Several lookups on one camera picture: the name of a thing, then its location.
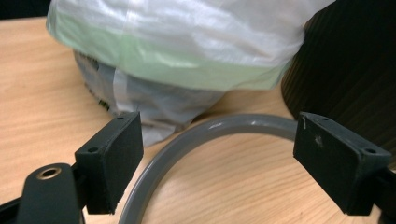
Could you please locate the dark ribbed bin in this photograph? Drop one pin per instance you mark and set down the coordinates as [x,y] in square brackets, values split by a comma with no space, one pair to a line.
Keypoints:
[345,77]

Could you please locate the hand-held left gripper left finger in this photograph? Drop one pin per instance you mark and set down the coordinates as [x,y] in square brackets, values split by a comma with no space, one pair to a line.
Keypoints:
[115,161]

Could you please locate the grey bin with plastic liner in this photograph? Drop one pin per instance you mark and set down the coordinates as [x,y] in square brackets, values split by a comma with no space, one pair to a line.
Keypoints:
[186,46]

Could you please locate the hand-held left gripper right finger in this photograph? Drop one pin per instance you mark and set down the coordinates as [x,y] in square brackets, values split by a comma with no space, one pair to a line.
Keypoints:
[336,165]

